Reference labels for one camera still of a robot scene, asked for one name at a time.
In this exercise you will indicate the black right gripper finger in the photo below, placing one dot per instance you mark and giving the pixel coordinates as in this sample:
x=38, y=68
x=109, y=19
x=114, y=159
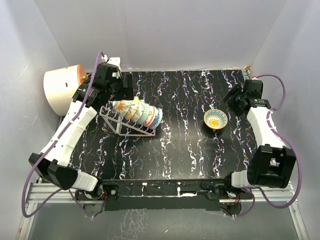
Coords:
x=235, y=92
x=237, y=105

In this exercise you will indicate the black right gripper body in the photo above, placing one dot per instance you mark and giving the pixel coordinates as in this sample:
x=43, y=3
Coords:
x=241, y=96

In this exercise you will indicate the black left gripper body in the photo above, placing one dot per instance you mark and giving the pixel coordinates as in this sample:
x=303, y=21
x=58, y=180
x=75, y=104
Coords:
x=119, y=78

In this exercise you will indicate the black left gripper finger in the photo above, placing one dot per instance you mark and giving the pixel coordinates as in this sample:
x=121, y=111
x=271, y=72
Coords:
x=128, y=88
x=116, y=91

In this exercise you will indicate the yellow sun pattern bowl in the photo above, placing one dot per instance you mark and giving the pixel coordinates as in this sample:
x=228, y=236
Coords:
x=215, y=119

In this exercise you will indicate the white wire dish rack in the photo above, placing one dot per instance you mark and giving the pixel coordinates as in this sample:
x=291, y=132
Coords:
x=126, y=127

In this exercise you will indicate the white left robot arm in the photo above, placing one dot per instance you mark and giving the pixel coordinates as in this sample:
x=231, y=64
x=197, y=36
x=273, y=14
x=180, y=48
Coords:
x=52, y=163

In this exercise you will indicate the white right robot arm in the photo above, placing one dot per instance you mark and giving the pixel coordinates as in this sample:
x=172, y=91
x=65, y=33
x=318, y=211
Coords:
x=273, y=162

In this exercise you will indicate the orange leaf pattern bowl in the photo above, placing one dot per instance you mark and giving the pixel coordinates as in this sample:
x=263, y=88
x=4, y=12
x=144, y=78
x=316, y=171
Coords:
x=121, y=107

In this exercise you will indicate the red flower striped bowl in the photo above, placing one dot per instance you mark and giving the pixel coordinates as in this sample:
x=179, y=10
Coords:
x=150, y=117

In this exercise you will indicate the blue rose pattern bowl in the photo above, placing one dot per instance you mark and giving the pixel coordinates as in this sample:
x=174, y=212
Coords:
x=157, y=119

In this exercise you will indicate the white cylinder with orange lid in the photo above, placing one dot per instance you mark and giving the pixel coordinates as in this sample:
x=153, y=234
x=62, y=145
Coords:
x=60, y=85

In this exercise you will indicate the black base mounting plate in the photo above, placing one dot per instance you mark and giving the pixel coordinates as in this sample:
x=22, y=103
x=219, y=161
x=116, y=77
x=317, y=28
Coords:
x=169, y=194

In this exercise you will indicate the aluminium frame rail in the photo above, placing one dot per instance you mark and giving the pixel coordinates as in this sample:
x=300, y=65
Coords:
x=55, y=216

